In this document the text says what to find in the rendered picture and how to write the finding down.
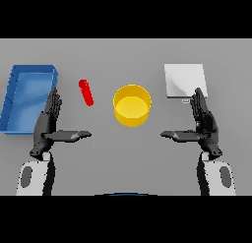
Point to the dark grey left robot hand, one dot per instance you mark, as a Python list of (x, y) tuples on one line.
[(46, 122)]

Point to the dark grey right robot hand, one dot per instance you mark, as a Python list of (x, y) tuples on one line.
[(207, 124)]

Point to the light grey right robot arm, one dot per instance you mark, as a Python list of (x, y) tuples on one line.
[(216, 176)]

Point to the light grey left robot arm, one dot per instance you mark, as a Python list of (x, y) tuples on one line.
[(34, 176)]

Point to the pale square metallic scale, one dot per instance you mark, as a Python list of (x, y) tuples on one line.
[(185, 79)]

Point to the red beaker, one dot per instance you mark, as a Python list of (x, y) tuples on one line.
[(86, 92)]

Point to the yellow bowl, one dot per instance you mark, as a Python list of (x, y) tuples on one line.
[(132, 106)]

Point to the blue tray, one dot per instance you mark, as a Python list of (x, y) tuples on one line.
[(28, 99)]

